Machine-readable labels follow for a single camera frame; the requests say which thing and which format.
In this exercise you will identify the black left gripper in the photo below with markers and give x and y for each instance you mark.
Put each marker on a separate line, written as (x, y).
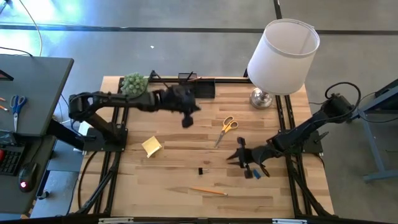
(177, 99)

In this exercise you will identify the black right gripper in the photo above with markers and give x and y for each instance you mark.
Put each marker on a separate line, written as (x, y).
(255, 155)

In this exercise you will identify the blue eraser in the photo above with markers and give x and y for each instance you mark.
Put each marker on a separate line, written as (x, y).
(256, 174)

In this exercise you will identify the black pen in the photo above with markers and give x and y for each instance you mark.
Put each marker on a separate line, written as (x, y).
(189, 76)

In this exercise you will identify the black binder clip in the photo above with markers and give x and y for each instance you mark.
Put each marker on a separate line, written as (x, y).
(200, 171)

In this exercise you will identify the orange wooden pencil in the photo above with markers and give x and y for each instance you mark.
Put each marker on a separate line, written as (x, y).
(208, 191)

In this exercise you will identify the yellow sticky note pad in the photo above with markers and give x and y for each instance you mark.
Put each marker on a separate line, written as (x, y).
(151, 146)

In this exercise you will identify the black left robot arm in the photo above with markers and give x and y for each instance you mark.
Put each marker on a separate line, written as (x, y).
(105, 99)

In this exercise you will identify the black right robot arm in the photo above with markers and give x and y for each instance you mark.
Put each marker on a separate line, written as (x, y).
(304, 130)

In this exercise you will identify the black mesh desk organizer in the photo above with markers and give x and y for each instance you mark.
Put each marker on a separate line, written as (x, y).
(205, 88)

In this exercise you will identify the grey office desk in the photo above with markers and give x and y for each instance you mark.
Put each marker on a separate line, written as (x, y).
(37, 93)

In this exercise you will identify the black table clamp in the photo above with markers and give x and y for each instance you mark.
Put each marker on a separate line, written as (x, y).
(245, 73)
(152, 75)

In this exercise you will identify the green succulent plant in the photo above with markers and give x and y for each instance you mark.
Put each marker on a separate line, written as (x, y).
(134, 84)

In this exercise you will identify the white power adapter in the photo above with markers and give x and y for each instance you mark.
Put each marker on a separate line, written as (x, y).
(84, 128)

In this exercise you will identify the silver table lamp white shade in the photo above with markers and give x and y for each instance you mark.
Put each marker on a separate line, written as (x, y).
(283, 59)

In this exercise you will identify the wooden workbench blue legs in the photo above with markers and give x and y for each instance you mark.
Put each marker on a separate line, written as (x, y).
(381, 176)

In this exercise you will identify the small black caster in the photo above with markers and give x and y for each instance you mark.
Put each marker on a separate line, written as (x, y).
(43, 195)

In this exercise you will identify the black computer mouse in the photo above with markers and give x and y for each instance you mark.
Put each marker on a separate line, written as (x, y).
(28, 174)

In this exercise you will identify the black triangular stand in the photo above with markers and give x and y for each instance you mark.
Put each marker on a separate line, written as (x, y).
(4, 75)

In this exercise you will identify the black keyboard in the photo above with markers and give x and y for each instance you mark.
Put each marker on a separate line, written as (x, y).
(11, 160)

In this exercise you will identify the red round object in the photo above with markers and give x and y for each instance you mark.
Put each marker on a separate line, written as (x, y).
(1, 155)

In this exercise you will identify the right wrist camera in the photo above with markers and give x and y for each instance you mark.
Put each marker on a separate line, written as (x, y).
(247, 173)

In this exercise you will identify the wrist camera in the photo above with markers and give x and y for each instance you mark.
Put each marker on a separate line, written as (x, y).
(247, 173)
(187, 120)

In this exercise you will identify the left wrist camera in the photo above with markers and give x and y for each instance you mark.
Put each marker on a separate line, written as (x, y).
(187, 120)

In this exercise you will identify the silver metal bracket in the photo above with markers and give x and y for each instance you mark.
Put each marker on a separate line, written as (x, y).
(289, 221)
(115, 220)

